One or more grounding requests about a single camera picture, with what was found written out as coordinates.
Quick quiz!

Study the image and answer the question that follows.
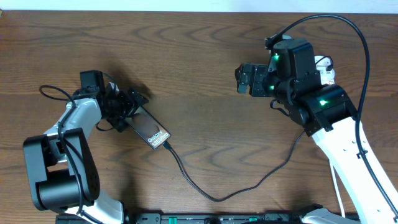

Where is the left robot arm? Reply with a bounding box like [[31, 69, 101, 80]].
[[23, 70, 148, 223]]

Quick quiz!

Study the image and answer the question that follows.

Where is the white charger plug adapter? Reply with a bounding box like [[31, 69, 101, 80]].
[[317, 62, 335, 85]]

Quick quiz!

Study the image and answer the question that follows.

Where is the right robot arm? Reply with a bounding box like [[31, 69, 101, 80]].
[[235, 39, 397, 223]]

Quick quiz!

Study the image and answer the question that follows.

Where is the black charger cable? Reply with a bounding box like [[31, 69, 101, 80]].
[[162, 55, 335, 203]]

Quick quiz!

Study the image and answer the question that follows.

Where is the white power strip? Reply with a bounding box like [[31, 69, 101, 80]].
[[314, 55, 335, 85]]

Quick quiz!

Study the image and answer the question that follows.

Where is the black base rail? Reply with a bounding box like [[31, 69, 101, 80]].
[[55, 212, 299, 224]]

